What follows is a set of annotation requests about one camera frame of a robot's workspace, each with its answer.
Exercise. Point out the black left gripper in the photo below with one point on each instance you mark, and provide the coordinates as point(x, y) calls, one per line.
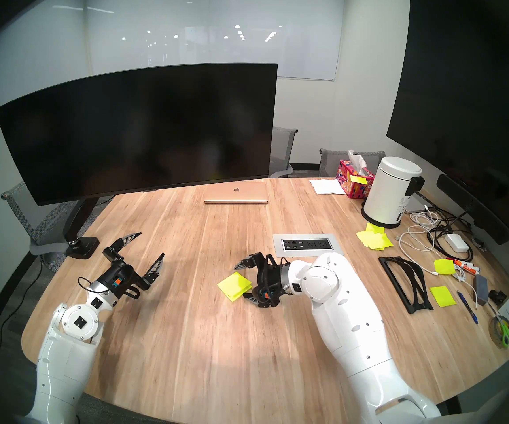
point(119, 279)

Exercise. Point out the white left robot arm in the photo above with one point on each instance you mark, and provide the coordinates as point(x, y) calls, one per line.
point(60, 361)

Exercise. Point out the red white marker pen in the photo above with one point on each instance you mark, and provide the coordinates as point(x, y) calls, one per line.
point(466, 265)

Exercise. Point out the black video sound bar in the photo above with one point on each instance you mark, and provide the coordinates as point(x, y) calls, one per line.
point(471, 206)

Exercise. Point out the glass wall whiteboard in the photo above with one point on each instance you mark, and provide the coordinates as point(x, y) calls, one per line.
point(192, 30)

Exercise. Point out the white paper napkin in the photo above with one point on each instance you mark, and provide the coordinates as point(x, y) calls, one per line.
point(327, 187)

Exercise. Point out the rose gold closed laptop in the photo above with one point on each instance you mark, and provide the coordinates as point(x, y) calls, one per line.
point(236, 191)

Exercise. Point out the small yellow sticky note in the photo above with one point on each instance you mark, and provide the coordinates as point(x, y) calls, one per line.
point(358, 179)

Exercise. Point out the large black wall television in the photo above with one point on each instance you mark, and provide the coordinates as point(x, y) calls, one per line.
point(466, 96)

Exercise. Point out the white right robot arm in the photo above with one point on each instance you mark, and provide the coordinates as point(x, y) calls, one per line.
point(351, 321)

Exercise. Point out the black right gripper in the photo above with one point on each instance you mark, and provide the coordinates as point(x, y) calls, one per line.
point(270, 282)

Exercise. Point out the silver table power outlet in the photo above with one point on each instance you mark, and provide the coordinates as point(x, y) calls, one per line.
point(307, 244)

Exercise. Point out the curled yellow sticky note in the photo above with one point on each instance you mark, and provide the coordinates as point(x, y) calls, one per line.
point(444, 267)

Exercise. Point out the white cylindrical pedal bin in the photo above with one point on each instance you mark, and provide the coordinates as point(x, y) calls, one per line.
point(387, 193)

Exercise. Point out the blue ballpoint pen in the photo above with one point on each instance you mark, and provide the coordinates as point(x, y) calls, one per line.
point(467, 307)

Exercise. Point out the crumpled yellow sticky notes pile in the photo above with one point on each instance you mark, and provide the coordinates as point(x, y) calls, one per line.
point(373, 238)

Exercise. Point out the black frame laptop stand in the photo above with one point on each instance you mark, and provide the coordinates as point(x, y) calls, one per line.
point(395, 282)

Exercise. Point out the flat yellow sticky note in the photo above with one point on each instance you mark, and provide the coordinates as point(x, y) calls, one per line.
point(442, 296)

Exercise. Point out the colourful floral tissue box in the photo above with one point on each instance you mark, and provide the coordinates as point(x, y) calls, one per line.
point(353, 184)

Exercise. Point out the yellow sticky note pad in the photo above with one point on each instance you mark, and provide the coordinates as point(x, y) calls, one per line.
point(234, 286)

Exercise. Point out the grey mesh office chair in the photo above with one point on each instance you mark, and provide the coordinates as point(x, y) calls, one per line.
point(331, 162)
point(281, 149)
point(29, 224)

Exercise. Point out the small black clip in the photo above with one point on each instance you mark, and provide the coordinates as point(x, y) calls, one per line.
point(497, 296)

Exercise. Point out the curved black computer monitor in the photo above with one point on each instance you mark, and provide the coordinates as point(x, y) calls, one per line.
point(139, 131)

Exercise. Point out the white power adapter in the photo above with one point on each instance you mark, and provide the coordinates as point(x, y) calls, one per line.
point(456, 243)

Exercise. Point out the grey whiteboard eraser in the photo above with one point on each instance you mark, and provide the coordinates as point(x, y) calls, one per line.
point(481, 289)

